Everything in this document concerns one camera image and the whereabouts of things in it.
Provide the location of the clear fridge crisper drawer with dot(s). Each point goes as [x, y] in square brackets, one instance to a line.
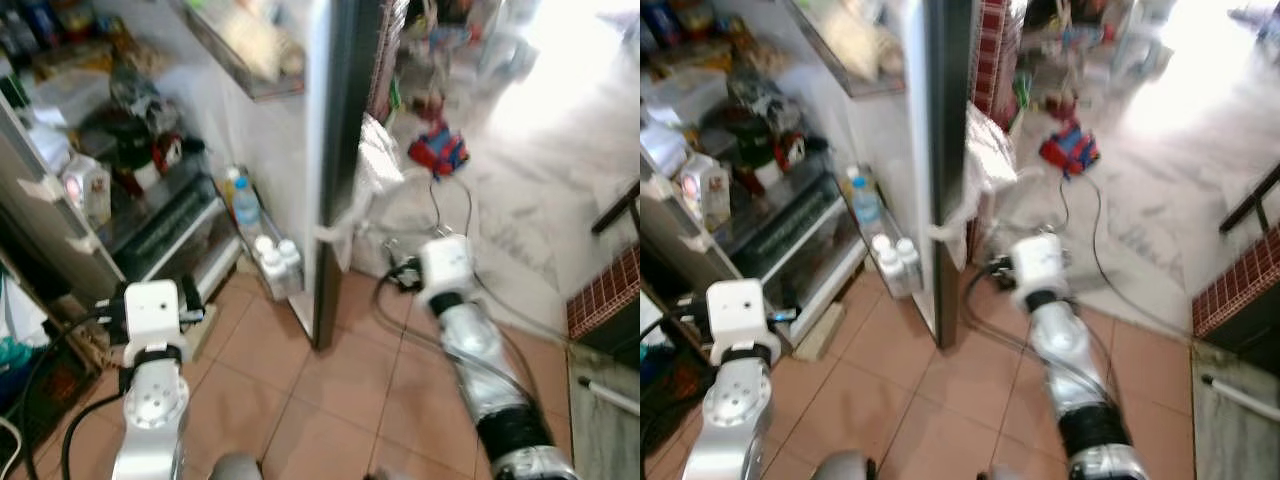
[800, 240]
[170, 235]

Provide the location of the beige floor block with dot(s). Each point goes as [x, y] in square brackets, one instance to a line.
[200, 335]
[820, 333]

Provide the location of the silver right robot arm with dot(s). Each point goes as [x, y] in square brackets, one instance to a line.
[1060, 345]
[475, 345]

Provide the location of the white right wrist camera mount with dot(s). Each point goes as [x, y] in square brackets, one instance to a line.
[1040, 268]
[447, 268]

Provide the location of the dark plastic food bag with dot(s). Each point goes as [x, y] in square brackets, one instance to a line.
[130, 140]
[760, 140]

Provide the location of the dark furniture bar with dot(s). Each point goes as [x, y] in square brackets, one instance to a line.
[1250, 198]
[615, 208]

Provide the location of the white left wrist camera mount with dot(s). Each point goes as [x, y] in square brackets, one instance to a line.
[738, 312]
[152, 312]

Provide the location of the clear plastic bag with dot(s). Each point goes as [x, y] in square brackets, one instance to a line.
[378, 170]
[990, 160]

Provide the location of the red tiled ledge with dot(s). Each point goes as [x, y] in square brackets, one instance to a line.
[605, 290]
[1240, 285]

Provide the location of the small white bottle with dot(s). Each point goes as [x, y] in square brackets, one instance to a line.
[883, 255]
[290, 258]
[266, 258]
[908, 257]

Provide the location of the clear deep fridge door shelf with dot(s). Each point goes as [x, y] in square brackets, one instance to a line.
[910, 285]
[290, 285]

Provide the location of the white drink carton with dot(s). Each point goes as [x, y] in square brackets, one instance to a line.
[88, 190]
[708, 190]

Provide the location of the water bottle blue label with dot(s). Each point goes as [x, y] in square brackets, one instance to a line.
[246, 205]
[866, 208]

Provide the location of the red and blue bag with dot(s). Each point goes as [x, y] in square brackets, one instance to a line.
[438, 152]
[1068, 150]

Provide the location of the white food packet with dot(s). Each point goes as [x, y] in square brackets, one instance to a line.
[662, 145]
[45, 145]

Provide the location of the grey left robot leg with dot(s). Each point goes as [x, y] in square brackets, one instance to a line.
[235, 468]
[842, 467]

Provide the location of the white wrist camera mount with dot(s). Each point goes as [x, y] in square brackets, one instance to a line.
[738, 312]
[1040, 268]
[152, 312]
[447, 268]

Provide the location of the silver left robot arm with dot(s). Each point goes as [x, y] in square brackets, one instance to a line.
[155, 410]
[735, 410]

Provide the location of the clear shallow fridge door shelf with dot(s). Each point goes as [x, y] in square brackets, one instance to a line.
[880, 85]
[275, 88]

